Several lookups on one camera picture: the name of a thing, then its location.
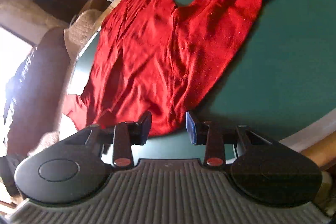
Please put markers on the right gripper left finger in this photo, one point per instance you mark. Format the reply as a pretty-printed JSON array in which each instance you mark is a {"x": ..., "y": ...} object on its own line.
[{"x": 78, "y": 166}]

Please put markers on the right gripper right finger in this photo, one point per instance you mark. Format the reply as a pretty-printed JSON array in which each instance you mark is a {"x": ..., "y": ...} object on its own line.
[{"x": 258, "y": 167}]

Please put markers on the red knit garment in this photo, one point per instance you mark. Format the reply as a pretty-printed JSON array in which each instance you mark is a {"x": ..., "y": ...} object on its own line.
[{"x": 153, "y": 55}]

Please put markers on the person's red shirt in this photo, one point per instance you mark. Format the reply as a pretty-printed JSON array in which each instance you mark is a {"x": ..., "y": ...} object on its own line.
[{"x": 75, "y": 109}]

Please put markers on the brown sofa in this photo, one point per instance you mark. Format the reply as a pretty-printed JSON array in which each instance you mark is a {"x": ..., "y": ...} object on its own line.
[{"x": 36, "y": 95}]

